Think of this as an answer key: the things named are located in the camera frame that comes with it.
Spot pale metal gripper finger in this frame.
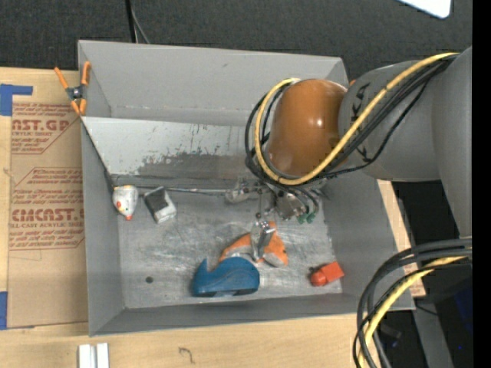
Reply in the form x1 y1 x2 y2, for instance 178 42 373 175
225 177 266 205
250 222 277 263

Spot orange and white toy fox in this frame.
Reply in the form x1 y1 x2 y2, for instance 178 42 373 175
217 220 290 269

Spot blue whale-shaped tape dispenser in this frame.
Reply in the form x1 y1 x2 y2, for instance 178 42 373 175
190 256 262 298

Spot small orange plastic block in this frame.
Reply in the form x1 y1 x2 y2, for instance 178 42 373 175
308 261 345 288

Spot small grey and white box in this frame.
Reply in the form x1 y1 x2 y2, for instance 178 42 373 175
143 187 178 225

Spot grey metal bin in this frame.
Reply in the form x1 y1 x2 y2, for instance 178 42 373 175
77 39 417 337

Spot white toy chicken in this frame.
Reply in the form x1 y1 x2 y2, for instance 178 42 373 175
111 184 140 222

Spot brown cardboard board, red print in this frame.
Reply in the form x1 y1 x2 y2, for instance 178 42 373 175
0 66 427 330

